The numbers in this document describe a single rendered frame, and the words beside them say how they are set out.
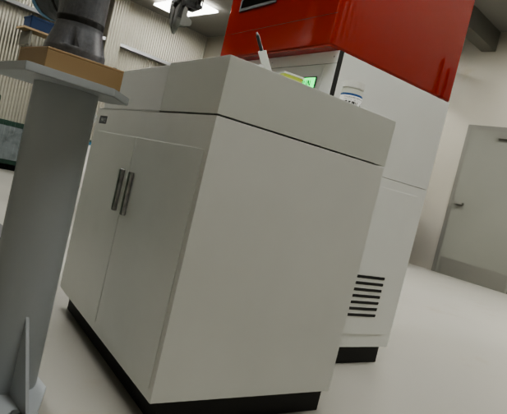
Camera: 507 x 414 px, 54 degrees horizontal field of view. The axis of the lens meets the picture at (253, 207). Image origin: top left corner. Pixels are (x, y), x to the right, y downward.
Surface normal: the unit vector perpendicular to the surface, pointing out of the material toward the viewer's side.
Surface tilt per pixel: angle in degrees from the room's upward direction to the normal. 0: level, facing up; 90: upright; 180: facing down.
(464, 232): 90
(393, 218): 90
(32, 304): 90
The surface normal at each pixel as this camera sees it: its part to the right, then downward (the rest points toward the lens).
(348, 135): 0.55, 0.18
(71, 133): 0.71, 0.21
